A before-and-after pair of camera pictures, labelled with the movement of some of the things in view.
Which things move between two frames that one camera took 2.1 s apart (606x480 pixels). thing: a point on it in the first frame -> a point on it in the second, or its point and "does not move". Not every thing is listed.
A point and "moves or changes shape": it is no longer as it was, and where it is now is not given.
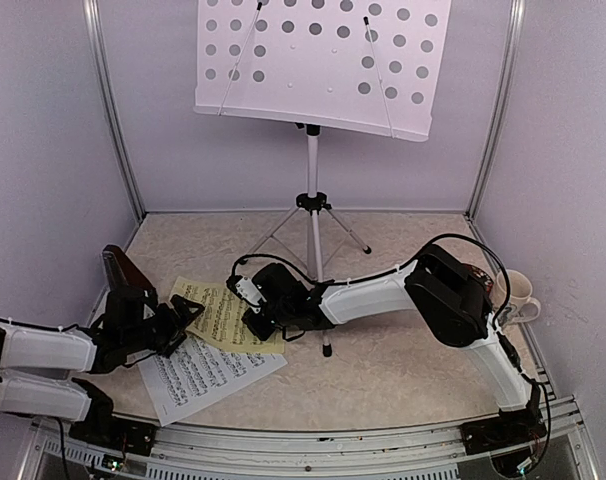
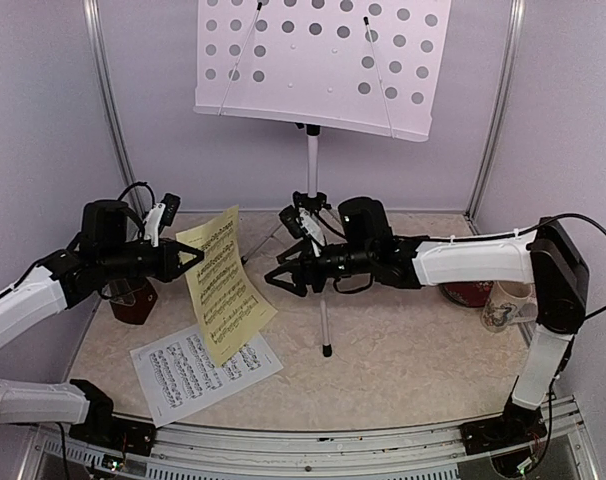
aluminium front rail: [46, 452] does not move
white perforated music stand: [358, 66] does not move
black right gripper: [259, 331] -> [307, 260]
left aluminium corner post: [94, 30] does not move
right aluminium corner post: [513, 52] does not move
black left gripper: [175, 325] -> [169, 269]
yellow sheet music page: [220, 320] moves or changes shape
